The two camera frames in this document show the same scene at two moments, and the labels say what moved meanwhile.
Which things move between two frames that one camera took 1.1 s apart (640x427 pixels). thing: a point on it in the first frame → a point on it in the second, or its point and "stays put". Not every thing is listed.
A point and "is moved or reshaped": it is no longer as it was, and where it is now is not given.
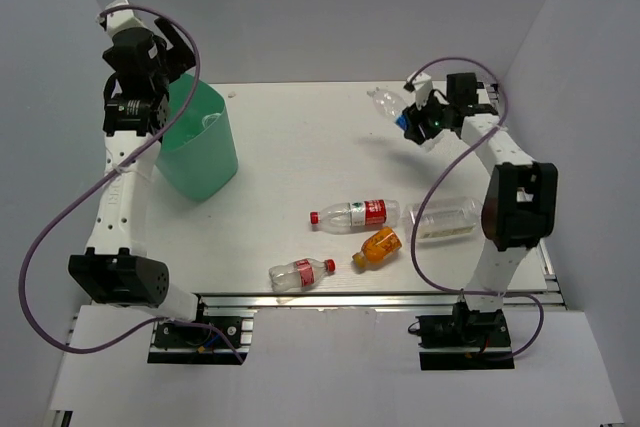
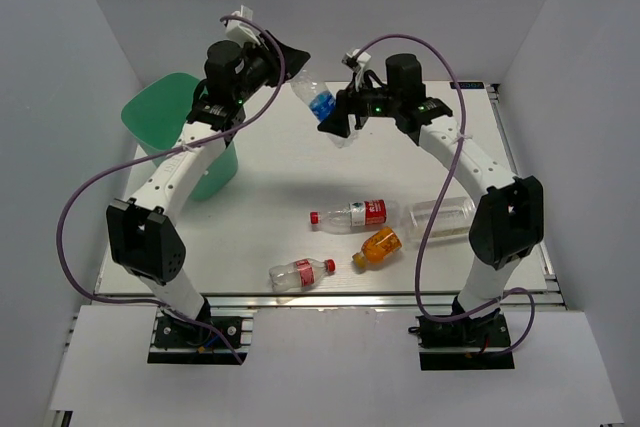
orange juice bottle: (378, 248) stays put
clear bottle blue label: (392, 105) is moved or reshaped
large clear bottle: (443, 219) stays put
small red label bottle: (300, 275) stays put
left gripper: (180, 58) → (271, 58)
